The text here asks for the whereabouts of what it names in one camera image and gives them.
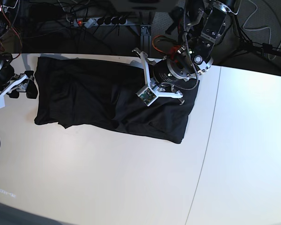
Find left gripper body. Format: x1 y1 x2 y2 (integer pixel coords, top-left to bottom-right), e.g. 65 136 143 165
132 48 185 104

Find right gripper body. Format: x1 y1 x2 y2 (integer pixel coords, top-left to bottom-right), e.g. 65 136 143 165
0 67 34 96

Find dark grey T-shirt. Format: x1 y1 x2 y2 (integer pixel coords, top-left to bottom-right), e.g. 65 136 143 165
35 57 199 144

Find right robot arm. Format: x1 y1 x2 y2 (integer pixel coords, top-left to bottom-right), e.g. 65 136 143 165
0 0 38 99

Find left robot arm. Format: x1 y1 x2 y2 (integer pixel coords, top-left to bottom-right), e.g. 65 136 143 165
133 0 241 106

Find black power adapter brick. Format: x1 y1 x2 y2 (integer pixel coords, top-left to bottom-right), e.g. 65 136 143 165
165 6 184 35

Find white power strip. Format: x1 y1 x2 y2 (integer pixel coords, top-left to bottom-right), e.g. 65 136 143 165
70 16 129 29

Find black tripod stand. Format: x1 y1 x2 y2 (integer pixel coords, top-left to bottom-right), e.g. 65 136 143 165
229 0 281 73

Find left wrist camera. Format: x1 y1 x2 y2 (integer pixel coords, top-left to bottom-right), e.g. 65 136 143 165
136 84 159 106

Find aluminium frame post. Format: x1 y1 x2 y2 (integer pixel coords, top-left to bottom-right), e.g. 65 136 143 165
138 11 155 56

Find white cable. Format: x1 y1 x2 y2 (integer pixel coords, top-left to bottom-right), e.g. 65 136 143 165
240 0 281 59

